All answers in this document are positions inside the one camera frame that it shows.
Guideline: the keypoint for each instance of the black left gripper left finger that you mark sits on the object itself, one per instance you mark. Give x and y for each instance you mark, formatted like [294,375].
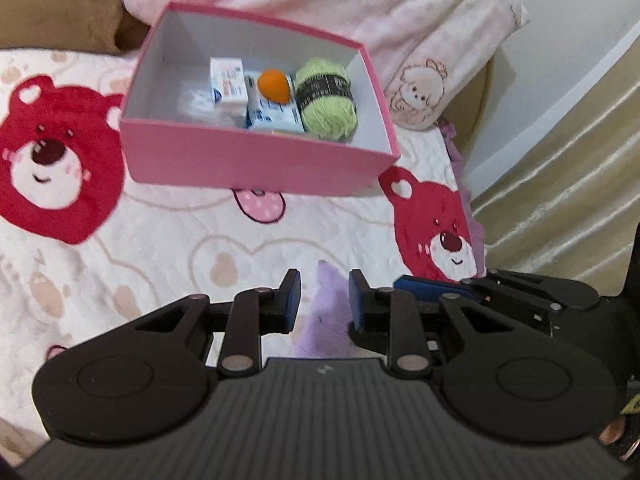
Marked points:
[150,376]

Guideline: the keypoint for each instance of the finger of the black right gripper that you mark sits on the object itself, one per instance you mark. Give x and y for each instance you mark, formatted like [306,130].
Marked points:
[440,287]
[535,300]

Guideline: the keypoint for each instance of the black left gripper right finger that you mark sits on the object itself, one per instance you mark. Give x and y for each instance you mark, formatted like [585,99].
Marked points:
[496,374]

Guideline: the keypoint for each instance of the purple plush toy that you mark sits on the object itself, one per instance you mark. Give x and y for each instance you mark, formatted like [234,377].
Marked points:
[324,332]

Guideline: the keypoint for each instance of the blue white wet wipes pack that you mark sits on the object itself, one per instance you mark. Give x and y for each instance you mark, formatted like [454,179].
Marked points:
[263,115]

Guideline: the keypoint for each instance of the beige curtain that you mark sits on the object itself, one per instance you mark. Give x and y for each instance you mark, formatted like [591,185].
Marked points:
[570,207]

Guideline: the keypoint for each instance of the white red bear blanket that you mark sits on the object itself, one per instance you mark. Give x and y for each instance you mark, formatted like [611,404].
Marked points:
[160,244]

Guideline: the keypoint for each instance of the green yarn ball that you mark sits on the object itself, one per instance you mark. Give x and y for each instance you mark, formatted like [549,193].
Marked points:
[323,93]

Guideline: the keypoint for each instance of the orange sponge egg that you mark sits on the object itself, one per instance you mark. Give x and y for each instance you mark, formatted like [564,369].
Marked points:
[273,85]

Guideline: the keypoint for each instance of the pink cartoon pillow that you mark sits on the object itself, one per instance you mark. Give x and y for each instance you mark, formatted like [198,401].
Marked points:
[424,51]

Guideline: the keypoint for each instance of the pink cardboard storage box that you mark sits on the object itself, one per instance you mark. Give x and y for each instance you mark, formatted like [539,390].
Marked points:
[160,148]

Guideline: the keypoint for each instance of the clear plastic packet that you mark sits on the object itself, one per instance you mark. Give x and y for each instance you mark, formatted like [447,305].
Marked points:
[196,104]

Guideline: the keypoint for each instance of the small white medicine box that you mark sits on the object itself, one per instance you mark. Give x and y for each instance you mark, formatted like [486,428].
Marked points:
[228,85]

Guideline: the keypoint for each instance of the brown cushion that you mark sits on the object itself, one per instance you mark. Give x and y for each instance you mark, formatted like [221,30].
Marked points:
[93,26]

